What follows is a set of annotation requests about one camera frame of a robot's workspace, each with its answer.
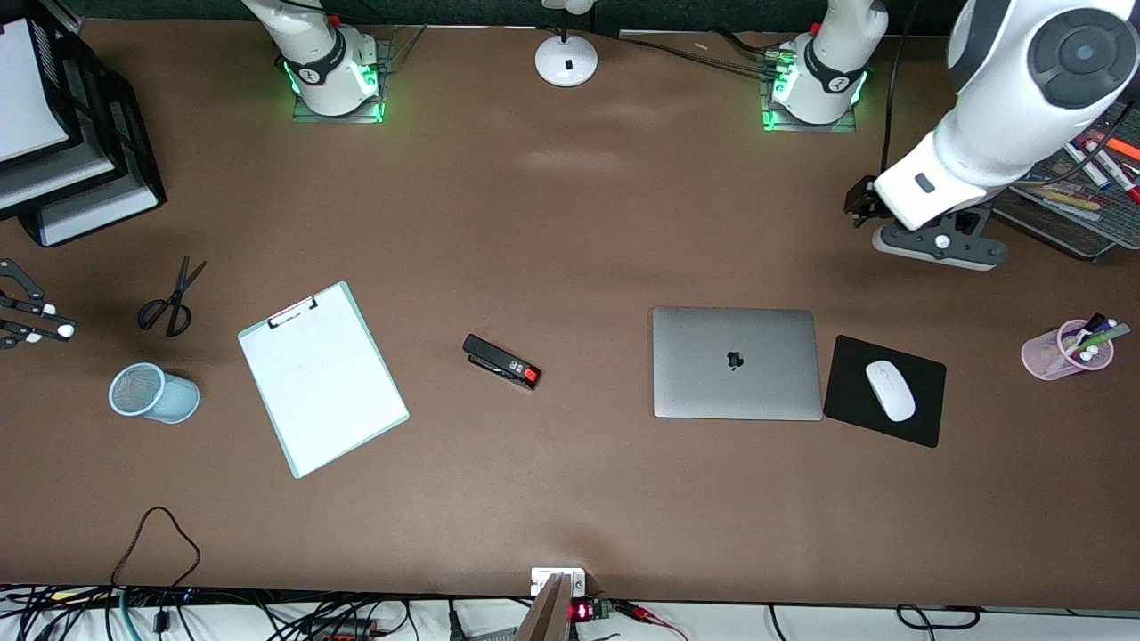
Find silver laptop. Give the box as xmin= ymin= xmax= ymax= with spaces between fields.
xmin=653 ymin=306 xmax=823 ymax=421

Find yellow marker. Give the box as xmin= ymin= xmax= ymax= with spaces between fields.
xmin=1015 ymin=183 xmax=1103 ymax=212

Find blue capped whiteboard marker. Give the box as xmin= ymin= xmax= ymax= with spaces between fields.
xmin=1064 ymin=142 xmax=1112 ymax=191

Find red capped whiteboard marker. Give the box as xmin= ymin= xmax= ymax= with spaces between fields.
xmin=1094 ymin=147 xmax=1140 ymax=206

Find green marker with clear cap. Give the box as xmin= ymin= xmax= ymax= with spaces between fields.
xmin=1076 ymin=325 xmax=1132 ymax=353

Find white paper stack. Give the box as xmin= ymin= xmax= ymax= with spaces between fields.
xmin=0 ymin=134 xmax=117 ymax=212
xmin=0 ymin=20 xmax=72 ymax=164
xmin=40 ymin=174 xmax=161 ymax=246

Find grey mesh desk tray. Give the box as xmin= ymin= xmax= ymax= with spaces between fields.
xmin=990 ymin=98 xmax=1140 ymax=261

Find black scissors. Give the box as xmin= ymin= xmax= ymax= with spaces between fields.
xmin=137 ymin=256 xmax=208 ymax=338

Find blue mesh pen cup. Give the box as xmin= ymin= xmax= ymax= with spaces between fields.
xmin=109 ymin=361 xmax=201 ymax=425

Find white computer mouse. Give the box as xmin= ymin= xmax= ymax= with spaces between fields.
xmin=865 ymin=360 xmax=917 ymax=423

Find orange highlighter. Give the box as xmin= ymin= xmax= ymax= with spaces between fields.
xmin=1082 ymin=132 xmax=1140 ymax=163

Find black mouse pad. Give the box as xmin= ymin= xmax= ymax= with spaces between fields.
xmin=823 ymin=335 xmax=947 ymax=449

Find black stacked paper tray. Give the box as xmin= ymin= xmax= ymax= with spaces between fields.
xmin=0 ymin=0 xmax=167 ymax=247

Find pink mesh pen cup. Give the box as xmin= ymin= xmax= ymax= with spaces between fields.
xmin=1022 ymin=319 xmax=1115 ymax=382

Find mint green clipboard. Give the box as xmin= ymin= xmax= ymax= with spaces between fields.
xmin=238 ymin=281 xmax=411 ymax=480

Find white lamp base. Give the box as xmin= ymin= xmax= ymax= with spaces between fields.
xmin=534 ymin=0 xmax=599 ymax=88

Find white clipboard paper sheet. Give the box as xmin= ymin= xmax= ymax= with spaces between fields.
xmin=240 ymin=287 xmax=406 ymax=475

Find black stapler with red end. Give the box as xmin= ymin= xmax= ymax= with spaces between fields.
xmin=462 ymin=334 xmax=542 ymax=391

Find orange and black connector strip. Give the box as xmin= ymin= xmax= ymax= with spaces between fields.
xmin=307 ymin=617 xmax=375 ymax=641

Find small white box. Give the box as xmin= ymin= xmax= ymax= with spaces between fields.
xmin=531 ymin=567 xmax=587 ymax=597

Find black table cable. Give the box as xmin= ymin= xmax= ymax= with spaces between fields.
xmin=708 ymin=27 xmax=785 ymax=60
xmin=619 ymin=36 xmax=771 ymax=72

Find thin looped black cable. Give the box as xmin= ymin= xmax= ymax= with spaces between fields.
xmin=110 ymin=506 xmax=202 ymax=590

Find black cable tangle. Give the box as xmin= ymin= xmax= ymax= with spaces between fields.
xmin=0 ymin=583 xmax=517 ymax=641

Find black looped floor cable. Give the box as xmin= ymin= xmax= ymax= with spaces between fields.
xmin=895 ymin=604 xmax=982 ymax=629

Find red wire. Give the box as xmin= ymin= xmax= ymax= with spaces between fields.
xmin=615 ymin=601 xmax=688 ymax=641

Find grey mounting post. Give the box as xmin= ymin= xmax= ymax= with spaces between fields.
xmin=515 ymin=573 xmax=573 ymax=641

